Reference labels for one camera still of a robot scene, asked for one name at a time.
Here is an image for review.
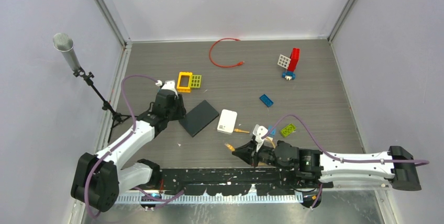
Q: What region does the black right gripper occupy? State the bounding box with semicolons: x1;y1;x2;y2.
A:
233;138;291;171

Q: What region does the yellow ethernet cable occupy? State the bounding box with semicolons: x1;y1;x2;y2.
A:
224;128;276;152

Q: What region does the black network switch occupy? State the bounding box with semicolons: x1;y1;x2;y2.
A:
179;100;219;137

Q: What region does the white square switch box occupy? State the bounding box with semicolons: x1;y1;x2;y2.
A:
216;109;238;134

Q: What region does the red ethernet cable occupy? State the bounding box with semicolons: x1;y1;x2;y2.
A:
208;37;245;69

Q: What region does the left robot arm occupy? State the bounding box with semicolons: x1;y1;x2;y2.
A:
70;89;186;212

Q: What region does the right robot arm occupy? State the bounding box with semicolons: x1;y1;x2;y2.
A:
231;140;421;191

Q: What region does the light blue white brick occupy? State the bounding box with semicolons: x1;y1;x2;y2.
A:
268;126;276;138

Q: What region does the lime green lattice piece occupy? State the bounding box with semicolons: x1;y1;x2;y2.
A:
190;74;202;88

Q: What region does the lime green flat brick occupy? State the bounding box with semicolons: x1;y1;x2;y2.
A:
280;124;296;138

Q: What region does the blue flat toy brick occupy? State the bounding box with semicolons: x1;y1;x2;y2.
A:
259;94;274;107

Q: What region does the black microphone stand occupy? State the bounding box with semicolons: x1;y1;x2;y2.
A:
73;68;131;143

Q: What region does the blue toy brick base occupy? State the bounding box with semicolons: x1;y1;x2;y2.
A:
282;71;296;81

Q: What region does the white toy lattice piece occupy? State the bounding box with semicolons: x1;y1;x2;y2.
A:
277;54;291;69

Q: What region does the red toy brick tower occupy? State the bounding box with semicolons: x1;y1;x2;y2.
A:
287;48;300;72

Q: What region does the silver microphone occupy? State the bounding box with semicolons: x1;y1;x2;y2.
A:
52;33;81;72

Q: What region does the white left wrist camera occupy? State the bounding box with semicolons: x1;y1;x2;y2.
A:
156;80;177;95

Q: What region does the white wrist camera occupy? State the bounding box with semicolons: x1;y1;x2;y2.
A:
156;80;177;95
252;125;268;153

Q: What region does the yellow toy window frame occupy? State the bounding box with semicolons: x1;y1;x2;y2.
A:
176;72;193;93

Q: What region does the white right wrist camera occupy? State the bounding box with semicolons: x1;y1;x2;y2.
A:
252;125;268;153

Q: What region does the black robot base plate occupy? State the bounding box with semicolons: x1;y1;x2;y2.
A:
139;167;320;196

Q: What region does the white perforated cable tray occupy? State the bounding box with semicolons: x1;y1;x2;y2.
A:
115;192;303;204

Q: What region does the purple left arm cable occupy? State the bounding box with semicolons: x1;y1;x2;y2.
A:
84;74;184;219

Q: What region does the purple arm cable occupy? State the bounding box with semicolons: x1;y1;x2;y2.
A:
262;114;430;209
84;74;184;219

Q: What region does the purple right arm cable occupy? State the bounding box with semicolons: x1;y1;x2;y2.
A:
262;114;430;209

